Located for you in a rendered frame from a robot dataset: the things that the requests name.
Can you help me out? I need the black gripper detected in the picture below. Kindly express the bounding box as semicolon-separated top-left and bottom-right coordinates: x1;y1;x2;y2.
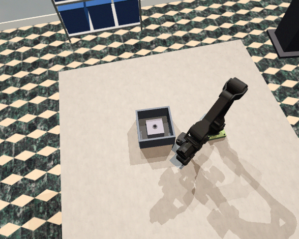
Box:
176;137;209;166

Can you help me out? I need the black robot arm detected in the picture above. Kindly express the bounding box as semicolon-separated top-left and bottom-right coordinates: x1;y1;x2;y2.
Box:
176;77;248;160

